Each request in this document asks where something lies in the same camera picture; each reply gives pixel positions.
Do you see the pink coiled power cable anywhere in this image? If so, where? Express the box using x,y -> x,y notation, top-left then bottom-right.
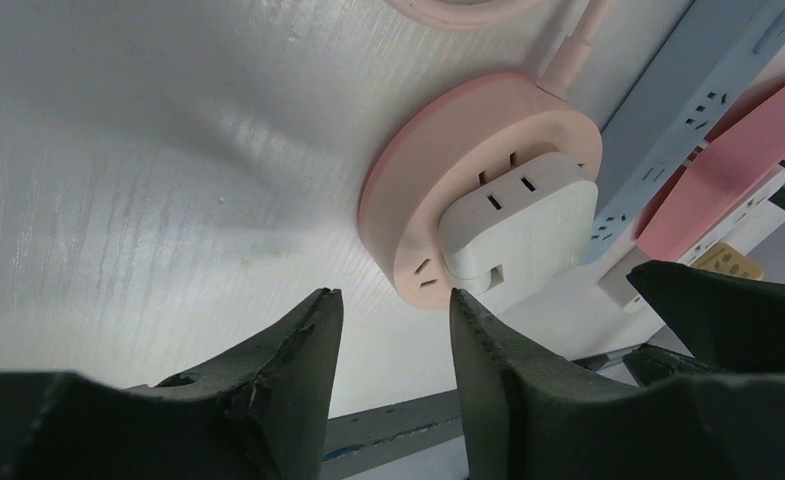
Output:
381,0 -> 615,101

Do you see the pink round socket base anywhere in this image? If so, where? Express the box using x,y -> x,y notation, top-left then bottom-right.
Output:
357,72 -> 602,310

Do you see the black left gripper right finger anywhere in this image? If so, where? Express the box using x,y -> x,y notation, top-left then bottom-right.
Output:
449,290 -> 785,479

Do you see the beige cube socket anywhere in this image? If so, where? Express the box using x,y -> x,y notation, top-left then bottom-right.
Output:
690,242 -> 765,281

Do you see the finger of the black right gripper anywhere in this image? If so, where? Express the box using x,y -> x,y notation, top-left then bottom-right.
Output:
623,260 -> 785,386

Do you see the white power strip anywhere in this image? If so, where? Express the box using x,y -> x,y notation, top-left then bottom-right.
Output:
598,165 -> 785,313

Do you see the white flat adapter socket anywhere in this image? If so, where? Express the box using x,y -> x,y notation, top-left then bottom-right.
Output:
438,153 -> 598,306

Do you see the pink triangular power strip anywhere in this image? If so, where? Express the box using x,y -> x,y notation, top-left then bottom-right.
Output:
636,86 -> 785,261

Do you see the light blue power strip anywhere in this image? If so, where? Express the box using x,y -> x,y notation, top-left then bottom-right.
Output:
581,0 -> 785,264

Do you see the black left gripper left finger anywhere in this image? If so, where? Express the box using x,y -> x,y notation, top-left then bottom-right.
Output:
0,288 -> 344,479

